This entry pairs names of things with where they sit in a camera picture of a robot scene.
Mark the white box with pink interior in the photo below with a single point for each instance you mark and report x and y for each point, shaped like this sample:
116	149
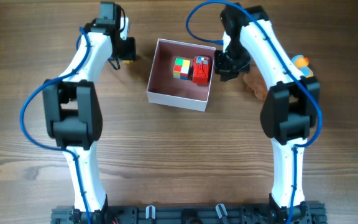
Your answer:
164	89

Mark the red toy fire truck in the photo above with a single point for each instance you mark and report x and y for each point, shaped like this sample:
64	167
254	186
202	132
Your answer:
201	70

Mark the multicoloured puzzle cube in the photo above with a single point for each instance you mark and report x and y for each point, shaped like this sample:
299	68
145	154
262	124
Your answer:
181	68

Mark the yellow duck toy blue hat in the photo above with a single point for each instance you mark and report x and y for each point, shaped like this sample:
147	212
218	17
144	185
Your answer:
302	63

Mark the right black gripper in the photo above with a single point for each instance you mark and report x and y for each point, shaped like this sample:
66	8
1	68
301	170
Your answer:
227	73

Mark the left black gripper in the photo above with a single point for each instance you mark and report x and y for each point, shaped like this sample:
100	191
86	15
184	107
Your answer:
132	54

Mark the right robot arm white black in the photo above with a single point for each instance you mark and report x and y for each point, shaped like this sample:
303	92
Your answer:
290	117

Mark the yellow round toy wheel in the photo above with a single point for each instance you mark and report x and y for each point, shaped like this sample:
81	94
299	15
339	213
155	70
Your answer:
127	61

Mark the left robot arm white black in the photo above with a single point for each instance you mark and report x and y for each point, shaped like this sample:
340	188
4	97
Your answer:
73	114

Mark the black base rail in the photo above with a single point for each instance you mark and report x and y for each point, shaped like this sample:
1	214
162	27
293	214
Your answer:
249	213

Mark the brown plush toy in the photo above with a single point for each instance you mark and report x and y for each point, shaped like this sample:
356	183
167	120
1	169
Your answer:
255	84

